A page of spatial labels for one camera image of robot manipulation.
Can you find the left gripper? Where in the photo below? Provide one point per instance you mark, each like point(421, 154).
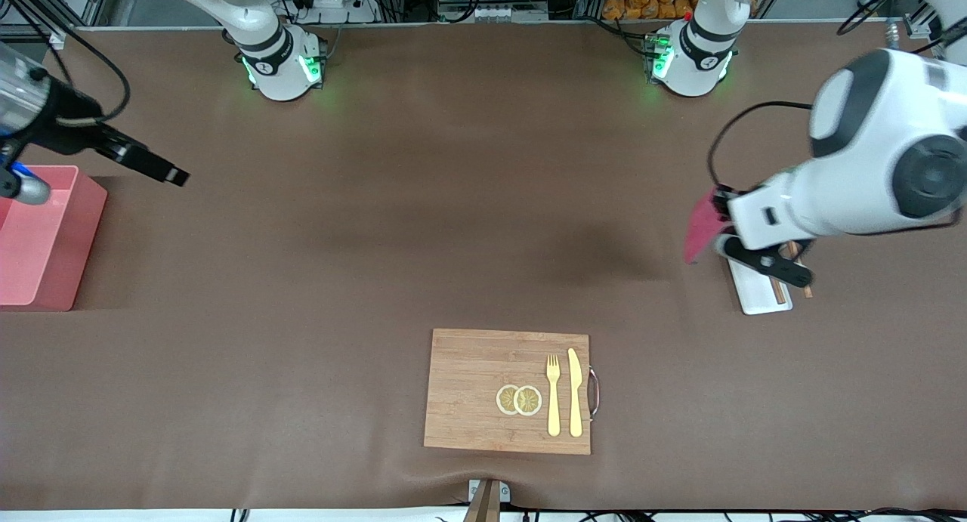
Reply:
point(720, 202)

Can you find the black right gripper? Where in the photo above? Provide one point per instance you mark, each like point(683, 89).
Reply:
point(70, 128)

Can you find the red cloth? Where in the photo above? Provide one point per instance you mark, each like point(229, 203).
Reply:
point(702, 227)

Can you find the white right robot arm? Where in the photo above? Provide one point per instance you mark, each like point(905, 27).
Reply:
point(264, 31)

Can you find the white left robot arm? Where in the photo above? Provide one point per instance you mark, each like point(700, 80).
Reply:
point(876, 152)

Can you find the white rectangular tray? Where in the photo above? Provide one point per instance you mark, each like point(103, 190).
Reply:
point(759, 299)

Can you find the brown wooden chopstick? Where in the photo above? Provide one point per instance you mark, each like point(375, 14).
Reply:
point(807, 289)
point(777, 291)

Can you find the pink plastic box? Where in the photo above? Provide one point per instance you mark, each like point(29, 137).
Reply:
point(45, 250)

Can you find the yellow plastic knife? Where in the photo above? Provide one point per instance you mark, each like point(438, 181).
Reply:
point(576, 393)

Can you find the white power strip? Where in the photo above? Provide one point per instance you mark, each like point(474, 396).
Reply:
point(340, 1)

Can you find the yellow plastic fork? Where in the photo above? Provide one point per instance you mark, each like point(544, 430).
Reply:
point(554, 401)

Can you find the lemon slice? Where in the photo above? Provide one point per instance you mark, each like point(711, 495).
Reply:
point(505, 399)
point(529, 401)

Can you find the bamboo cutting board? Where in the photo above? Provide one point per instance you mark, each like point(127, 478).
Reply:
point(476, 393)

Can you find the silver electronics box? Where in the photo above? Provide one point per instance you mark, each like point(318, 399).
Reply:
point(491, 1)

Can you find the brown wooden strip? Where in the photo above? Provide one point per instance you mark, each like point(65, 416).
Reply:
point(483, 507)

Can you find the grey metal table bracket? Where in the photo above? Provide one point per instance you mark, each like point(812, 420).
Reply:
point(474, 490)

